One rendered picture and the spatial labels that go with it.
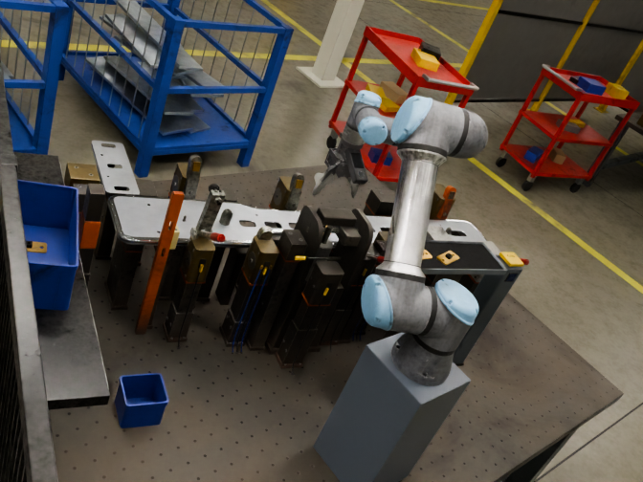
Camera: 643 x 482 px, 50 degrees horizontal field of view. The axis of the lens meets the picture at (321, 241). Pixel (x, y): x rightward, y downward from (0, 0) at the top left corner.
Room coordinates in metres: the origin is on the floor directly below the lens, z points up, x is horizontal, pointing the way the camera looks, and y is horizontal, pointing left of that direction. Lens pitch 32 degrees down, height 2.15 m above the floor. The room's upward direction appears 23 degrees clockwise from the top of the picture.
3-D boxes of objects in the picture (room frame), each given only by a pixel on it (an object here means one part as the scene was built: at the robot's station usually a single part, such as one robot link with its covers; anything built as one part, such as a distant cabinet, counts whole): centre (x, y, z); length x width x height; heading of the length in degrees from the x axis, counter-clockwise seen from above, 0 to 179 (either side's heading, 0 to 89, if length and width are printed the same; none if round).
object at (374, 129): (1.87, -0.02, 1.41); 0.11 x 0.11 x 0.08; 21
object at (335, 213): (1.71, -0.02, 0.95); 0.18 x 0.13 x 0.49; 126
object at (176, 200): (1.48, 0.38, 0.95); 0.03 x 0.01 x 0.50; 126
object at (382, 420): (1.35, -0.34, 0.90); 0.20 x 0.20 x 0.40; 52
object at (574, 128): (5.80, -1.50, 0.49); 0.81 x 0.46 x 0.97; 130
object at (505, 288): (1.96, -0.58, 0.92); 0.08 x 0.08 x 0.44; 36
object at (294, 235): (1.63, 0.07, 0.91); 0.07 x 0.05 x 0.42; 36
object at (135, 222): (1.96, 0.01, 1.00); 1.38 x 0.22 x 0.02; 126
